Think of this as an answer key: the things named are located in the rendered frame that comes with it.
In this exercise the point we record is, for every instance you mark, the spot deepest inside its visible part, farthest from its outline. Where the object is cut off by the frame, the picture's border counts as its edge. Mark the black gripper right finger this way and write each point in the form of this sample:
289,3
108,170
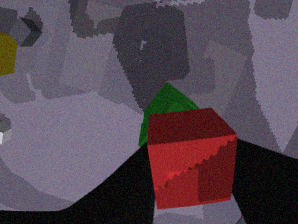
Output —
265,185

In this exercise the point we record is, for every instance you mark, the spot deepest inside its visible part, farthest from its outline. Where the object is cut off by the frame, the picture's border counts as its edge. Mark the red block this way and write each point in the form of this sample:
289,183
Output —
192,156

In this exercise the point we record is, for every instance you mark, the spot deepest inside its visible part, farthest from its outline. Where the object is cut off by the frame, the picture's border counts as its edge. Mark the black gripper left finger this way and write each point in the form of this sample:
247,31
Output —
126,197

